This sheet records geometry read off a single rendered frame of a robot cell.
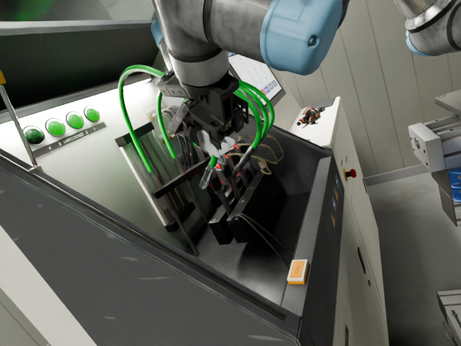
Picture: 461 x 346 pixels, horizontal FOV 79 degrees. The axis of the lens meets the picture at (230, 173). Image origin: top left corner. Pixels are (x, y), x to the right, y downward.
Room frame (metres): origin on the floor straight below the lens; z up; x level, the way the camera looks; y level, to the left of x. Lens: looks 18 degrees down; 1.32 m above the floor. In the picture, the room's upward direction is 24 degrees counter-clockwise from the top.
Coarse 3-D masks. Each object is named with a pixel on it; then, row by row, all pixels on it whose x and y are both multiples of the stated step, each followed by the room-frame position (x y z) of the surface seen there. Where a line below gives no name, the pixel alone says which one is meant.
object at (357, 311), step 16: (352, 224) 0.84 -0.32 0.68; (352, 240) 0.78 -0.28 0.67; (352, 256) 0.72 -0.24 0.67; (352, 272) 0.66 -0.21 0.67; (368, 272) 0.87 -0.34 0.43; (352, 288) 0.61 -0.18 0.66; (368, 288) 0.79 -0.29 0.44; (336, 304) 0.48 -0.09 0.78; (352, 304) 0.57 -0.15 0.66; (368, 304) 0.72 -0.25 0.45; (336, 320) 0.45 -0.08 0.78; (352, 320) 0.53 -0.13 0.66; (368, 320) 0.66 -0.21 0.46; (336, 336) 0.42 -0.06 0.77; (352, 336) 0.49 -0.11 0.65; (368, 336) 0.61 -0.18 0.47; (384, 336) 0.79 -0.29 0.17
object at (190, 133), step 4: (188, 116) 0.48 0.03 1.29; (184, 120) 0.47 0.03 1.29; (188, 120) 0.47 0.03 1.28; (184, 124) 0.47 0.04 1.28; (188, 124) 0.47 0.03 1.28; (184, 128) 0.48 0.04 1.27; (188, 128) 0.48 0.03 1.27; (192, 128) 0.47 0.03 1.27; (196, 128) 0.48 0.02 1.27; (200, 128) 0.49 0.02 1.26; (188, 132) 0.48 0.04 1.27; (192, 132) 0.48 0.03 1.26; (196, 132) 0.49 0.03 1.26; (188, 136) 0.48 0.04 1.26; (192, 136) 0.49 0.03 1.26; (196, 136) 0.49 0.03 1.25; (192, 140) 0.50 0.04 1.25; (196, 140) 0.50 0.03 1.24; (196, 144) 0.52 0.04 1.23
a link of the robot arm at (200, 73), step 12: (180, 60) 0.42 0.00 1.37; (204, 60) 0.35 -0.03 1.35; (216, 60) 0.36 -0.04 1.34; (228, 60) 0.39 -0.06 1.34; (180, 72) 0.37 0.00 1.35; (192, 72) 0.36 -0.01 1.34; (204, 72) 0.36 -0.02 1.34; (216, 72) 0.37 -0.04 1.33; (192, 84) 0.38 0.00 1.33; (204, 84) 0.38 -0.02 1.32
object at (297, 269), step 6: (294, 264) 0.44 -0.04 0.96; (300, 264) 0.43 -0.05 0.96; (294, 270) 0.42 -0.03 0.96; (300, 270) 0.42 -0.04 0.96; (306, 270) 0.42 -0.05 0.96; (294, 276) 0.41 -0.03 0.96; (300, 276) 0.40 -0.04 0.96; (306, 276) 0.41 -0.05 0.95; (288, 282) 0.41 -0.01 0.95; (294, 282) 0.40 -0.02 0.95; (300, 282) 0.40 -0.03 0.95
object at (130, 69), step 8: (128, 72) 0.69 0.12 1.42; (152, 72) 0.61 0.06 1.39; (160, 72) 0.60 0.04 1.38; (120, 80) 0.74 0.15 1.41; (120, 88) 0.76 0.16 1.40; (120, 96) 0.78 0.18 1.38; (120, 104) 0.79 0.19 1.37; (128, 120) 0.81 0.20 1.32; (128, 128) 0.82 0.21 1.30; (136, 136) 0.83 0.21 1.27; (136, 144) 0.83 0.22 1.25; (144, 160) 0.83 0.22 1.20; (216, 160) 0.56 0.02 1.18
